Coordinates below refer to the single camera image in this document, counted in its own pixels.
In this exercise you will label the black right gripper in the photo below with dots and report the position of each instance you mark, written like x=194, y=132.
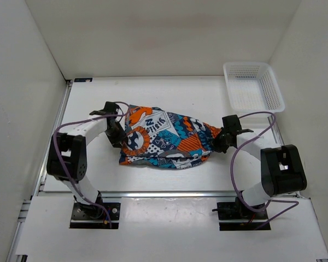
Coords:
x=216, y=146

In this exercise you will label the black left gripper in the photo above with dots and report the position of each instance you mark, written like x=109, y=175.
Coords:
x=121, y=136

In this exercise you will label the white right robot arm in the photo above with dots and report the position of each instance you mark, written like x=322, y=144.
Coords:
x=281, y=169

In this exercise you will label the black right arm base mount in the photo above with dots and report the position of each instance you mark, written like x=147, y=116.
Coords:
x=233, y=216

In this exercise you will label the white perforated plastic basket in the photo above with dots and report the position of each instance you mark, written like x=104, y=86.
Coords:
x=252, y=87

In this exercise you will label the aluminium right frame rail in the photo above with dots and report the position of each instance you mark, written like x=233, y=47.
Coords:
x=282, y=136

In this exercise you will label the colourful patterned shorts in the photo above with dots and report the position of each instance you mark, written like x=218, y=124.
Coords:
x=165, y=140

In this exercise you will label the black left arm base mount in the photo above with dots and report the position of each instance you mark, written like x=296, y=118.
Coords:
x=90, y=217

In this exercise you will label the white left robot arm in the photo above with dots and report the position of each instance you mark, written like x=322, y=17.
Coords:
x=67, y=158

